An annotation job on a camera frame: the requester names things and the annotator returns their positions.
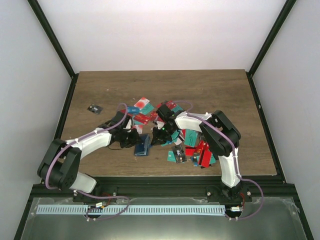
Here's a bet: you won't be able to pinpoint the blue leather card holder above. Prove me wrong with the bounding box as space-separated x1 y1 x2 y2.
133 134 151 157

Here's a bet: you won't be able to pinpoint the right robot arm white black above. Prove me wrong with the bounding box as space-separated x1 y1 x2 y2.
151 104 242 202

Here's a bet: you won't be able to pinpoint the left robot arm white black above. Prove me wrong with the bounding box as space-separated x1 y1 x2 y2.
37 111 142 202

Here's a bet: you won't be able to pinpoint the white card red circle lower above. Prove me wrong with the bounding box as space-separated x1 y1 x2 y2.
134 125 143 134

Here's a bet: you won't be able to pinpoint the white card red circle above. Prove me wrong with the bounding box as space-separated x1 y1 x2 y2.
134 97 150 110
134 125 143 134

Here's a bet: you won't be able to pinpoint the black VIP card lower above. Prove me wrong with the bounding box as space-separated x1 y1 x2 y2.
171 145 187 164

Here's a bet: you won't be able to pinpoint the blue VIP card top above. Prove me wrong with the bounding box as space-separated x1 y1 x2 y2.
127 106 140 115

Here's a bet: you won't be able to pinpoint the teal VIP card right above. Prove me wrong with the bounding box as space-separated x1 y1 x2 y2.
184 129 198 147

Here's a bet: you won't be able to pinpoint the red card top right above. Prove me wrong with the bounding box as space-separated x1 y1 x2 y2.
165 101 177 110

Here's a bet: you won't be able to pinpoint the teal card top right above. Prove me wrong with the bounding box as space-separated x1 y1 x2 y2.
172 105 184 113

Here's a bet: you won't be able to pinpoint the white card red circle top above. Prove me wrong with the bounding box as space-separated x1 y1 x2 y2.
134 97 150 110

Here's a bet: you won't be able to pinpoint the black card far left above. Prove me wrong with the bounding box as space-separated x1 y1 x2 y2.
87 104 103 115

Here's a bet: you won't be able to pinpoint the red gold card lower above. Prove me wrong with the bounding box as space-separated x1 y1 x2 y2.
185 140 209 156

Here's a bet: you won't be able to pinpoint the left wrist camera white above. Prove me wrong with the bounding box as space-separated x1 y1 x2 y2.
124 118 134 131

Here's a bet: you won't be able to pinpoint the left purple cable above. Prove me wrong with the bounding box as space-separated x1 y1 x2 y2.
44 102 131 222

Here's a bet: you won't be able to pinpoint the purple cable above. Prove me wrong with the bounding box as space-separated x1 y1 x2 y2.
44 102 131 222
171 100 265 222

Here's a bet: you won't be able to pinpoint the light blue slotted cable duct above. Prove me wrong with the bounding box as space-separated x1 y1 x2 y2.
36 204 226 216

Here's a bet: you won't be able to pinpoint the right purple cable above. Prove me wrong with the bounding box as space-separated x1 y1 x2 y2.
171 100 265 222

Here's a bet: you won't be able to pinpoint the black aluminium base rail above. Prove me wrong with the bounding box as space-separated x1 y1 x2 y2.
32 175 296 201

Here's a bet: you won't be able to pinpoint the left black frame post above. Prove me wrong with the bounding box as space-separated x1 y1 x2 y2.
27 0 76 79

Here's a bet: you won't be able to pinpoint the black frame post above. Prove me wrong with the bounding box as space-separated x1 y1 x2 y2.
27 0 76 79
246 0 297 78

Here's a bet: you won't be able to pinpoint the right black frame post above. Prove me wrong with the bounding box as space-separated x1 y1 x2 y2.
246 0 297 78

